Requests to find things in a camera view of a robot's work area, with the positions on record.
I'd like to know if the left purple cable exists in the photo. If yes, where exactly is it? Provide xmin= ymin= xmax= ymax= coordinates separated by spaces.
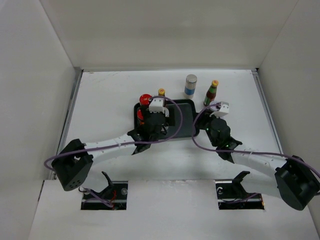
xmin=43 ymin=95 xmax=184 ymax=208

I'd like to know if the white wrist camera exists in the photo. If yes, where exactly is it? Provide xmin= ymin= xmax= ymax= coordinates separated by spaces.
xmin=148 ymin=96 xmax=165 ymax=114
xmin=209 ymin=100 xmax=230 ymax=118

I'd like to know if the red-lid chili jar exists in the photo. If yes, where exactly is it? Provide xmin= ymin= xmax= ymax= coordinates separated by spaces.
xmin=139 ymin=93 xmax=152 ymax=106
xmin=136 ymin=107 xmax=144 ymax=125

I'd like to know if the red-lid chili jar front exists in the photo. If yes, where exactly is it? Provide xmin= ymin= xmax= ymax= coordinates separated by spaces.
xmin=136 ymin=107 xmax=144 ymax=125

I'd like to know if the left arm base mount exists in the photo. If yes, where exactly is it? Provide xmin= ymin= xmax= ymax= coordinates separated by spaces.
xmin=78 ymin=171 xmax=129 ymax=211

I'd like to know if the yellow-cap sauce bottle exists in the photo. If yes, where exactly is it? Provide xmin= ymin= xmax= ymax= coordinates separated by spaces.
xmin=203 ymin=80 xmax=219 ymax=106
xmin=158 ymin=88 xmax=166 ymax=97

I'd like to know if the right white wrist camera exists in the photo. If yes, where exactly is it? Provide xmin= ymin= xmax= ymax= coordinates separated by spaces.
xmin=209 ymin=100 xmax=230 ymax=118

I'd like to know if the blue-label pepper jar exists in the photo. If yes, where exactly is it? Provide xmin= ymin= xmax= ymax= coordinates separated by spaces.
xmin=184 ymin=74 xmax=198 ymax=99

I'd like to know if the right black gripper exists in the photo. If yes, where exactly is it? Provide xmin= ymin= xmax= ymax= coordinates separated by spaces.
xmin=192 ymin=109 xmax=222 ymax=147

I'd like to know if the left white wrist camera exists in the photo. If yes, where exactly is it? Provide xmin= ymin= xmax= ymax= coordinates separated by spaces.
xmin=148 ymin=96 xmax=165 ymax=114

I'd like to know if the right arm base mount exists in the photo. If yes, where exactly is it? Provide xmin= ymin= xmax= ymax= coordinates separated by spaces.
xmin=215 ymin=171 xmax=265 ymax=210

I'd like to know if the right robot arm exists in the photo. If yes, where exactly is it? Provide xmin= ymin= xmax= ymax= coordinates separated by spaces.
xmin=193 ymin=110 xmax=320 ymax=211

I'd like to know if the purple cable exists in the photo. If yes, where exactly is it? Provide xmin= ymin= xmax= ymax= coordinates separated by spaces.
xmin=191 ymin=103 xmax=320 ymax=180
xmin=43 ymin=95 xmax=184 ymax=208

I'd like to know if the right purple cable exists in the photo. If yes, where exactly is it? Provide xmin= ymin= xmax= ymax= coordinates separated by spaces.
xmin=191 ymin=103 xmax=320 ymax=180

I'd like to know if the black plastic tray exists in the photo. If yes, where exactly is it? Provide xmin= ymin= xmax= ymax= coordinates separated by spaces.
xmin=132 ymin=98 xmax=201 ymax=140

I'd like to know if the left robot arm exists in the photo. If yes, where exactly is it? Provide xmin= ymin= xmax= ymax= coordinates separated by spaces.
xmin=51 ymin=107 xmax=176 ymax=200

